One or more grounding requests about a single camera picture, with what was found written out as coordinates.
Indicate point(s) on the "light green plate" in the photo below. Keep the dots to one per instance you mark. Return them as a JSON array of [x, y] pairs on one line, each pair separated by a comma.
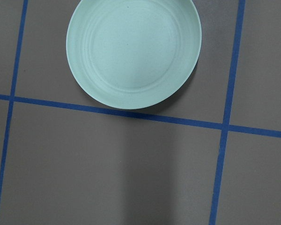
[[132, 54]]

